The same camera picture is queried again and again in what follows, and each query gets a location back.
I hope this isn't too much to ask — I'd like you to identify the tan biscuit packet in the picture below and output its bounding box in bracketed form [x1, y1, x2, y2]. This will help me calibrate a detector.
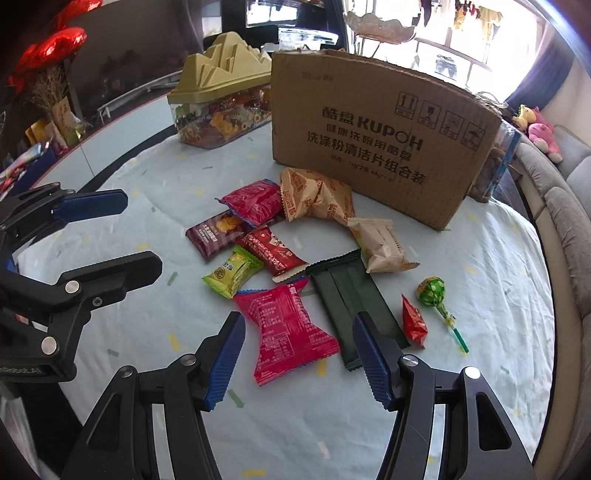
[279, 167, 357, 228]

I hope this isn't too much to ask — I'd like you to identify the dried flower bouquet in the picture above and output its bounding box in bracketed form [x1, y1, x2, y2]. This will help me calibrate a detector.
[30, 65, 72, 151]

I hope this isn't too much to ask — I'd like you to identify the blue curtain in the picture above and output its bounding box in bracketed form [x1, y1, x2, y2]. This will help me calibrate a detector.
[504, 25, 580, 109]

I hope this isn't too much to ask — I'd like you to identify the yellow plush toy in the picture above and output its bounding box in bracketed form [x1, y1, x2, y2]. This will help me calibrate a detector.
[512, 104, 542, 131]

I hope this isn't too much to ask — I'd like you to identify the brown snack packet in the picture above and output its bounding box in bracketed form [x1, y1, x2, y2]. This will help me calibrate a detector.
[185, 210, 254, 262]

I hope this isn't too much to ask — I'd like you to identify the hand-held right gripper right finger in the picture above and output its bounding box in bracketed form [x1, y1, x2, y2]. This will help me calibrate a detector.
[353, 311, 541, 480]

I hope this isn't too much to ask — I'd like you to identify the dark green snack packet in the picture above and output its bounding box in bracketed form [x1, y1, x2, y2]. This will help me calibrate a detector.
[305, 248, 411, 373]

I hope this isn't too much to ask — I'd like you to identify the large pink snack packet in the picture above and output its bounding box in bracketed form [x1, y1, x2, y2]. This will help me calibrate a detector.
[233, 278, 340, 386]

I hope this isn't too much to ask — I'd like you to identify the grey sofa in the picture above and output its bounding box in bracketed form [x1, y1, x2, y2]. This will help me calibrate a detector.
[510, 124, 591, 370]

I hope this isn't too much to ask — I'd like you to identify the dark red snack packet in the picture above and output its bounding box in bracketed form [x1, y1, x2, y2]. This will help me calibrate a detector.
[235, 226, 309, 283]

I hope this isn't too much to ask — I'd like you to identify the leaf-shaped metal tray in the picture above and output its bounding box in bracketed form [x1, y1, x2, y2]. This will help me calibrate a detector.
[345, 9, 415, 43]

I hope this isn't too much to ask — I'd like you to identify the clear plastic storage box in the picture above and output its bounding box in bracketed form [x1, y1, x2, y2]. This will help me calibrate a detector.
[277, 27, 346, 52]

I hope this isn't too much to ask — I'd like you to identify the colourful printed bag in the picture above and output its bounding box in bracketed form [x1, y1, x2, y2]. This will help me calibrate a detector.
[0, 142, 57, 195]

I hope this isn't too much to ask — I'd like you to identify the red foil balloon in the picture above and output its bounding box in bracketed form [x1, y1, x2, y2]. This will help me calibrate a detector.
[8, 27, 88, 89]

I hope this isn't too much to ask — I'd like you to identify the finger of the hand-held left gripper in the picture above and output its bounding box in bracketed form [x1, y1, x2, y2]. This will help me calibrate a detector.
[0, 183, 129, 241]
[9, 251, 163, 367]

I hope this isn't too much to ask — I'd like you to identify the brown cardboard box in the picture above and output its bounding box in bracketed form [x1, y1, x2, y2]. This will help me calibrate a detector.
[270, 48, 502, 232]

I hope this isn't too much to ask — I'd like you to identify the cream snack packet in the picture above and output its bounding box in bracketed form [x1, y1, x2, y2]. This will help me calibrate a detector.
[347, 216, 420, 274]

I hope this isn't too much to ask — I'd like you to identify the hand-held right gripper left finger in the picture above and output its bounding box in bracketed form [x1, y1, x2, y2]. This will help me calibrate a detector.
[60, 311, 246, 480]

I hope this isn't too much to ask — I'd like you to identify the candy container with yellow lid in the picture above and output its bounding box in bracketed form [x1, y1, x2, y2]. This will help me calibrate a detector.
[167, 31, 273, 151]

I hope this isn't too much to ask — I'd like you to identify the small red candy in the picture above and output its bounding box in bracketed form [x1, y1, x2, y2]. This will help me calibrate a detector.
[400, 294, 430, 349]

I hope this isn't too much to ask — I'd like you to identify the small green yellow snack packet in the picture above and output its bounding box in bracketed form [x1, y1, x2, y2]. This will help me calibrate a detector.
[201, 246, 265, 299]

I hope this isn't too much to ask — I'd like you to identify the pink plush toy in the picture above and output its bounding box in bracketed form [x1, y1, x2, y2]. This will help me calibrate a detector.
[527, 122, 565, 163]

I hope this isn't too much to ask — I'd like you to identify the crimson snack packet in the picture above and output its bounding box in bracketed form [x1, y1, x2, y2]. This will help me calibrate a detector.
[217, 180, 284, 228]

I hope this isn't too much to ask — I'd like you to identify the clear plastic jar blue label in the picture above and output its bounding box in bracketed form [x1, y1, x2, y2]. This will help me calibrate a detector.
[467, 124, 522, 205]

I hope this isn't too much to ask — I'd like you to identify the green lollipop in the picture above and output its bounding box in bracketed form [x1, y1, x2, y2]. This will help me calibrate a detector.
[416, 275, 470, 355]

